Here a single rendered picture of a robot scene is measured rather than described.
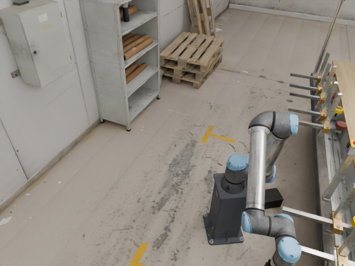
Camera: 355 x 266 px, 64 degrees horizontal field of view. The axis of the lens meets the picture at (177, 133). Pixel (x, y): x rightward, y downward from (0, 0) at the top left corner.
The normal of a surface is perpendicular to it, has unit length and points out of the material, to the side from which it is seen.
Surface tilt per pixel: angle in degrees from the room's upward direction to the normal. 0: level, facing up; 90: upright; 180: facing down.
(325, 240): 0
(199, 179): 0
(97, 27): 90
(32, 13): 90
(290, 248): 5
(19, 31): 90
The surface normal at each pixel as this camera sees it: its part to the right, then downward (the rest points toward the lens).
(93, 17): -0.40, 0.56
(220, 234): 0.11, 0.62
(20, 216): 0.03, -0.78
